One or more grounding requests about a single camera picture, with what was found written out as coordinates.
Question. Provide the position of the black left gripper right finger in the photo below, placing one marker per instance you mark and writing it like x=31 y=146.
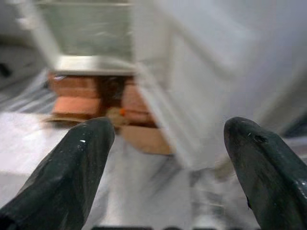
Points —
x=271 y=179

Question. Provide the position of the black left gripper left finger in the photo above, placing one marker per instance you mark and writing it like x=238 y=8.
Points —
x=60 y=179

